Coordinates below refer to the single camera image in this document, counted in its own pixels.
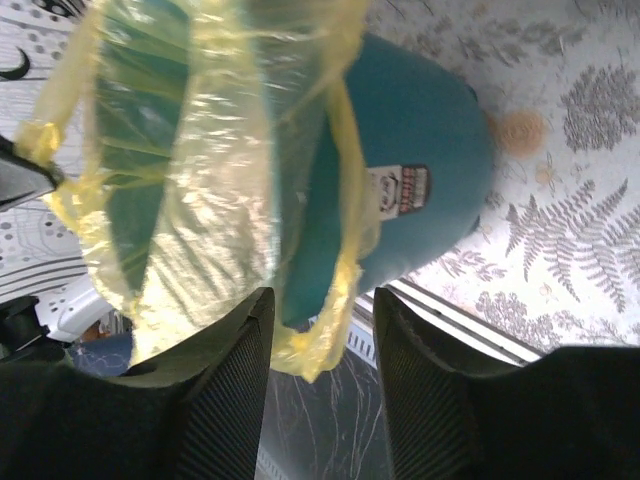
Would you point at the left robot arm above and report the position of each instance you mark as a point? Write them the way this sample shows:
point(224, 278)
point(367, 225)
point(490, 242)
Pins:
point(45, 315)

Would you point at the yellow trash bag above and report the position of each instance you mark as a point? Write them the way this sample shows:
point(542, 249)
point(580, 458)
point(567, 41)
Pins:
point(182, 135)

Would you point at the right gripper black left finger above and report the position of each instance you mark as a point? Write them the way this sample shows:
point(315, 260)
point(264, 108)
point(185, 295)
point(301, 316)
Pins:
point(194, 411)

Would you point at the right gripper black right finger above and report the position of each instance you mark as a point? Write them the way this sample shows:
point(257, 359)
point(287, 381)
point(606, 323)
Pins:
point(453, 412)

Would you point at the teal trash bin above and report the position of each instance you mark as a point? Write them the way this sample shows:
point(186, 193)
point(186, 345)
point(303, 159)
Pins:
point(425, 141)

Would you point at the aluminium rail base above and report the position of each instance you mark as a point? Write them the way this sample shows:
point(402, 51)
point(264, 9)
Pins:
point(444, 317)

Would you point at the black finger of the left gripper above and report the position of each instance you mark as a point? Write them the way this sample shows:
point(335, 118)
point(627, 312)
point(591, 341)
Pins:
point(23, 181)

